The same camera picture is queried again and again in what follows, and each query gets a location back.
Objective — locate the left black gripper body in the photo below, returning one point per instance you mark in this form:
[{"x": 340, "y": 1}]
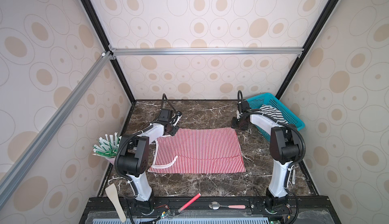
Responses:
[{"x": 172, "y": 130}]

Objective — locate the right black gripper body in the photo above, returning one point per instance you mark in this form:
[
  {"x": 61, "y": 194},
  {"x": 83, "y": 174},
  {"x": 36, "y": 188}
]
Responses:
[{"x": 238, "y": 123}]

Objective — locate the red white striped tank top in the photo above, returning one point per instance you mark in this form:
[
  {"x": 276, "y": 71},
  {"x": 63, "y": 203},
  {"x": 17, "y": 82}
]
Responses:
[{"x": 204, "y": 151}]

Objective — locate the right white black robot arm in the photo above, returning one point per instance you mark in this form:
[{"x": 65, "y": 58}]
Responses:
[{"x": 286, "y": 144}]

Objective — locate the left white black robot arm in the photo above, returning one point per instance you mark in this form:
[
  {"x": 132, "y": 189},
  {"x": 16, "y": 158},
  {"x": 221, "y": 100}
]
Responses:
[{"x": 133, "y": 153}]

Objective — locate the black white striped tank top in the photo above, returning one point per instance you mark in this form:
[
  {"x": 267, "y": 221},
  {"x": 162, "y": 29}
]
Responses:
[{"x": 273, "y": 112}]

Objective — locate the teal plastic basket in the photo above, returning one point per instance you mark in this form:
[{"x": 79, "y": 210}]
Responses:
[{"x": 263, "y": 122}]

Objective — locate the green white straws bundle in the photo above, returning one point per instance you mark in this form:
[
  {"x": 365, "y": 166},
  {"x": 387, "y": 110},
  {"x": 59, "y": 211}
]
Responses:
[{"x": 107, "y": 147}]

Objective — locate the pink cup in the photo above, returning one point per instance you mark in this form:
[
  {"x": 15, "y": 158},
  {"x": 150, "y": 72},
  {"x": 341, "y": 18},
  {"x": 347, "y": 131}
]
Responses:
[{"x": 111, "y": 160}]

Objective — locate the pink marker pen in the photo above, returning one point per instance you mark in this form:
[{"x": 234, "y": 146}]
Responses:
[{"x": 190, "y": 202}]

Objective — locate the wooden spatula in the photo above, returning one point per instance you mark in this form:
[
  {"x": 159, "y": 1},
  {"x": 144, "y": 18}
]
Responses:
[{"x": 112, "y": 194}]

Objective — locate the horizontal aluminium back rail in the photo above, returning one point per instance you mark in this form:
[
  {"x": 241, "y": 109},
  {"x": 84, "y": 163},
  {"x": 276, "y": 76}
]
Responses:
[{"x": 207, "y": 51}]

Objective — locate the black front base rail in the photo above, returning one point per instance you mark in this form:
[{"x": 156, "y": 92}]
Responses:
[{"x": 300, "y": 210}]

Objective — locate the pink handled metal spoon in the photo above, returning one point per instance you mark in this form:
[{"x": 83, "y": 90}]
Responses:
[{"x": 216, "y": 206}]

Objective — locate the right black corner post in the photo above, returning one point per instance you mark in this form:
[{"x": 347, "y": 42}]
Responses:
[{"x": 317, "y": 28}]

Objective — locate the black corner post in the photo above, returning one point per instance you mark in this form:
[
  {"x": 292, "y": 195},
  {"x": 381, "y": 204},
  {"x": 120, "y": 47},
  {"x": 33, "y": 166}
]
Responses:
[
  {"x": 95, "y": 21},
  {"x": 317, "y": 28}
]

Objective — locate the left black corner post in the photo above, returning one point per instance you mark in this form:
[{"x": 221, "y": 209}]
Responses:
[{"x": 95, "y": 21}]

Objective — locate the diagonal aluminium left rail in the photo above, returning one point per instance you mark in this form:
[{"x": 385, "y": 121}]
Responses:
[{"x": 23, "y": 165}]

